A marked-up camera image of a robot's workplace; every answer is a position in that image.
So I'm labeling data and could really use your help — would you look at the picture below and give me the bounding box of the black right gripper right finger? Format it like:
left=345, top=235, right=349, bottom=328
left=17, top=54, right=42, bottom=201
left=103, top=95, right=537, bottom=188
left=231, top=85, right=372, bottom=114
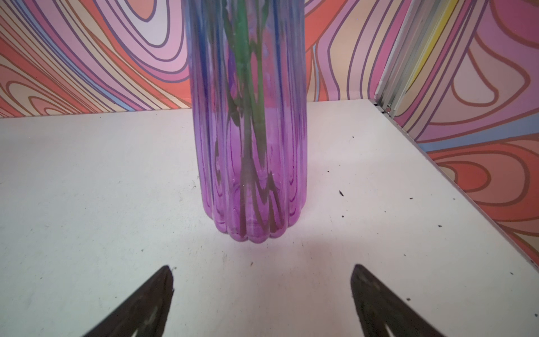
left=350, top=264, right=442, bottom=336

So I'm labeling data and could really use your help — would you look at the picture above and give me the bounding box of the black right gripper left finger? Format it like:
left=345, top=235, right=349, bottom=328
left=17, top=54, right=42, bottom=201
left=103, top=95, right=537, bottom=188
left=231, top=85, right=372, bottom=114
left=85, top=265, right=174, bottom=337

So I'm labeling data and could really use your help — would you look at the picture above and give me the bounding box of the purple blue glass vase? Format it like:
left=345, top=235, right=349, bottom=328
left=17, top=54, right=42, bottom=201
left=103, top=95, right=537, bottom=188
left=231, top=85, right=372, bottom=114
left=182, top=1, right=307, bottom=243

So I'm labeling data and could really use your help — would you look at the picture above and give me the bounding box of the light pink rose stem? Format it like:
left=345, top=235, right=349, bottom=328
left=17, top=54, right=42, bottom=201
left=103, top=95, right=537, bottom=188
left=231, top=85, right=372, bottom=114
left=221, top=1, right=270, bottom=234

